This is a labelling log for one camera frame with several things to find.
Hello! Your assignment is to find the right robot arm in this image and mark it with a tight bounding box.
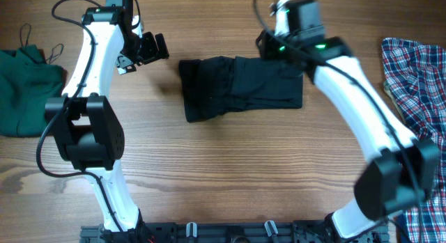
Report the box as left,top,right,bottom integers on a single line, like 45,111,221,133
256,30,440,242

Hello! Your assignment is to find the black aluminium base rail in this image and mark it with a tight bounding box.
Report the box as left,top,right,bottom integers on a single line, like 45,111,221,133
79,219,390,243

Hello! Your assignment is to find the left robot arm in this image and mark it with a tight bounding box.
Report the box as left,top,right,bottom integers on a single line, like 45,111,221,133
43,4,169,234

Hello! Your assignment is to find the red blue plaid shirt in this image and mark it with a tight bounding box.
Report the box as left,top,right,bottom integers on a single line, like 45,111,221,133
381,38,445,242

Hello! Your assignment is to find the black polo shirt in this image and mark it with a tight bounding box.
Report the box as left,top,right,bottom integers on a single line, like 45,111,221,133
178,56,303,123

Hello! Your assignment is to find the green drawstring bag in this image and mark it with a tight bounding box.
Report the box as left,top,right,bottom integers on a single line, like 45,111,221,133
1,39,65,137

